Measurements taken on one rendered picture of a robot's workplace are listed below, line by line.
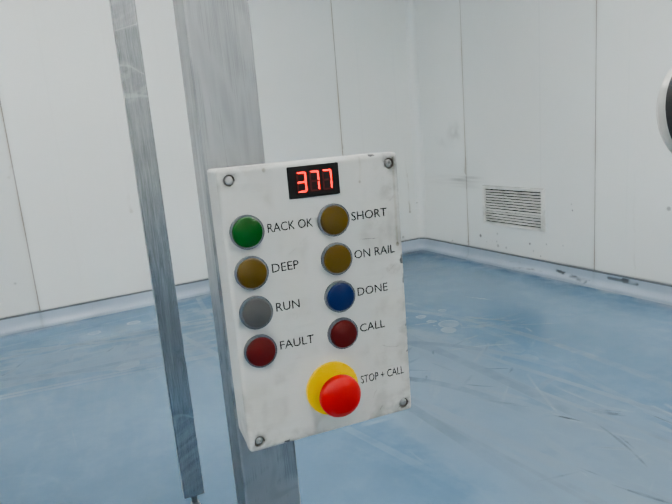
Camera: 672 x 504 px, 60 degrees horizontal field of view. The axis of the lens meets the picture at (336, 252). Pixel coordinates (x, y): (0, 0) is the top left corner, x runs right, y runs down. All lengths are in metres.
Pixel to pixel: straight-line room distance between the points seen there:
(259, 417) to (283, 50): 4.22
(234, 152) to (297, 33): 4.19
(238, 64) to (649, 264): 3.43
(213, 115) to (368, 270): 0.20
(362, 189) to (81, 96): 3.77
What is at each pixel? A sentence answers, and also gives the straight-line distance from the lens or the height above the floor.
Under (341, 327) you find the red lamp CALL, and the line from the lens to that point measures 0.55.
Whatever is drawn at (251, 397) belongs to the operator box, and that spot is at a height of 0.87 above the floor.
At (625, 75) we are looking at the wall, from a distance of 3.84.
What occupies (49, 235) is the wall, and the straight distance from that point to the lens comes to 4.24.
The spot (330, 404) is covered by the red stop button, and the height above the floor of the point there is 0.86.
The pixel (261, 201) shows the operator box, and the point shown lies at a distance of 0.51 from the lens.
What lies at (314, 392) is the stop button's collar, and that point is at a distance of 0.57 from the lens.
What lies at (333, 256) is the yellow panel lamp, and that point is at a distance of 0.53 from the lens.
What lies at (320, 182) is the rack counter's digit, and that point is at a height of 1.05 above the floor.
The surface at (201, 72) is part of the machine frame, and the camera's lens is 0.56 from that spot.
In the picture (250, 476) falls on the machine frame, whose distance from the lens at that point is 0.66.
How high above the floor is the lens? 1.10
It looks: 12 degrees down
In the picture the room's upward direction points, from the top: 5 degrees counter-clockwise
